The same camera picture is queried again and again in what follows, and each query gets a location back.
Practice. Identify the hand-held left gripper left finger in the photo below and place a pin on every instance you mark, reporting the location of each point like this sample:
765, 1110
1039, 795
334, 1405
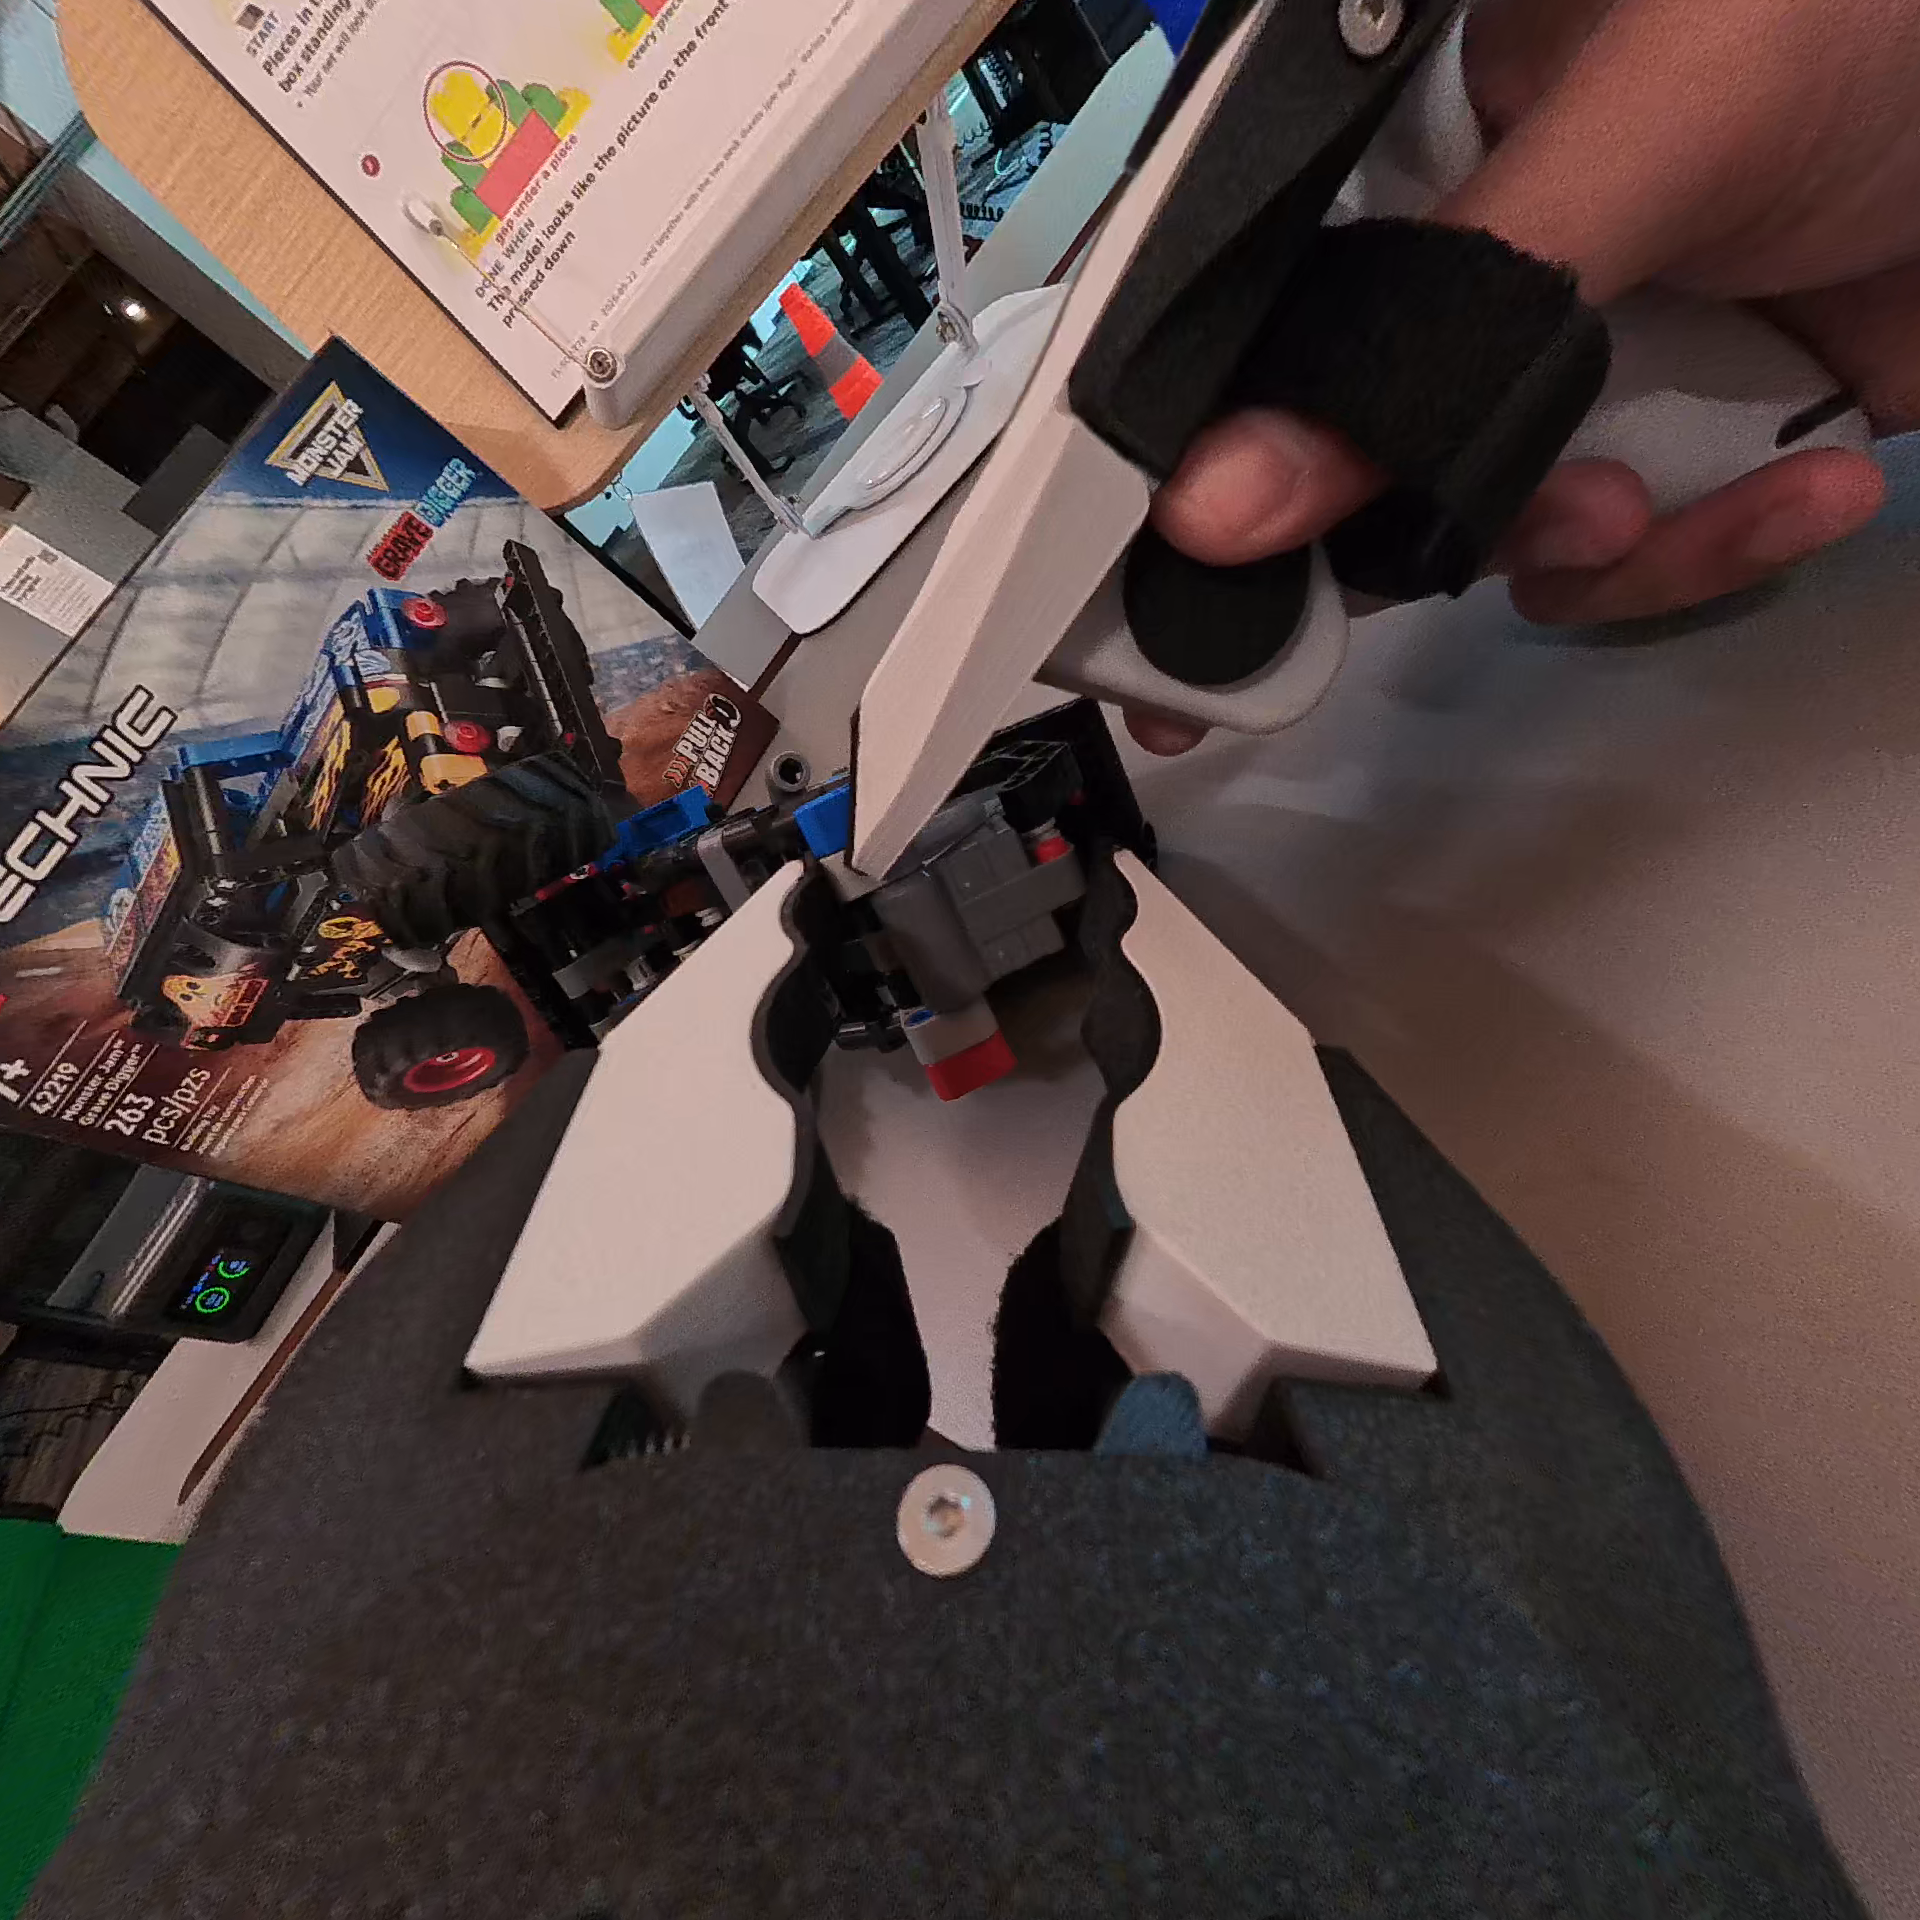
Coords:
645, 1201

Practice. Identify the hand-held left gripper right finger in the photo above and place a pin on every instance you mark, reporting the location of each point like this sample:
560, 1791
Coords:
1245, 1201

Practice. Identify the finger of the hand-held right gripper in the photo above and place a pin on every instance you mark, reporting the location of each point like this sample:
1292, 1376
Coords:
991, 601

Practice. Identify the blue black lego truck model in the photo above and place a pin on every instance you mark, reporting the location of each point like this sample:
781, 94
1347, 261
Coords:
974, 900

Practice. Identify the monster truck lego box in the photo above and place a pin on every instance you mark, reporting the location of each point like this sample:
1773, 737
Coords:
224, 601

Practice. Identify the person's right hand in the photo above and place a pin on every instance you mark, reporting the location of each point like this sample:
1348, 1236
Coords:
1694, 134

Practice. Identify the clear white sign stand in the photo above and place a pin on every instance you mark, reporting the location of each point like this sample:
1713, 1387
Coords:
901, 495

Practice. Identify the orange traffic cone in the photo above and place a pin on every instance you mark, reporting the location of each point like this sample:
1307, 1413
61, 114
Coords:
833, 353

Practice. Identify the black power station with display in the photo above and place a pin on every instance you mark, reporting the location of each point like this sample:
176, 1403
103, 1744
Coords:
224, 1274

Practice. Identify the white instruction sign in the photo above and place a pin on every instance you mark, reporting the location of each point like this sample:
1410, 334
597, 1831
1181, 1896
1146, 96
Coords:
630, 181

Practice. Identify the green plastic bin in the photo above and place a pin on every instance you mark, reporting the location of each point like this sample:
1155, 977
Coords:
61, 1681

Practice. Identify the instruction sheet on stand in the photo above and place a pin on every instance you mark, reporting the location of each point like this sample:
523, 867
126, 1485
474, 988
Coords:
255, 210

